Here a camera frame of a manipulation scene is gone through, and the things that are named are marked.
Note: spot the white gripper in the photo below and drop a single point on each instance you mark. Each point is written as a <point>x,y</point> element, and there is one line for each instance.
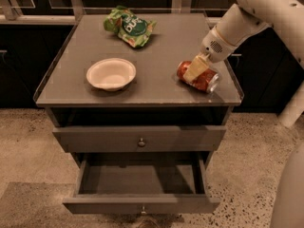
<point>214,48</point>

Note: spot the red coke can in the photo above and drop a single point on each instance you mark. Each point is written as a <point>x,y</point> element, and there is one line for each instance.
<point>206,82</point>

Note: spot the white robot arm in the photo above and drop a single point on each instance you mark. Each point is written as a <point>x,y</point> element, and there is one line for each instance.
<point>244,19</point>

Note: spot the grey drawer cabinet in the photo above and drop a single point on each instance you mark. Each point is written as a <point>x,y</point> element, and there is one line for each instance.
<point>155,97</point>

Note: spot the closed grey top drawer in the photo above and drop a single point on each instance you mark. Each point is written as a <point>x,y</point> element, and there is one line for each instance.
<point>157,138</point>

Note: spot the open grey middle drawer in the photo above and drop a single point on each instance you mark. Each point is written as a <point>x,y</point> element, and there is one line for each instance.
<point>141,183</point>

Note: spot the green chip bag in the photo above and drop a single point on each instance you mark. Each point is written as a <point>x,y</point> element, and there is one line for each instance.
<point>129,27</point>

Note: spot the white paper bowl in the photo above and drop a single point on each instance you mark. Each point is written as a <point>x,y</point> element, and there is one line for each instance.
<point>111,74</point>

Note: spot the dark background counter cabinets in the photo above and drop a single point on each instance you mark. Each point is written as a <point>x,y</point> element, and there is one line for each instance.
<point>33,31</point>

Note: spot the white cylindrical post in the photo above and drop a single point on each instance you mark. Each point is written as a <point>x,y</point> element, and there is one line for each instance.
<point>293,109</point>

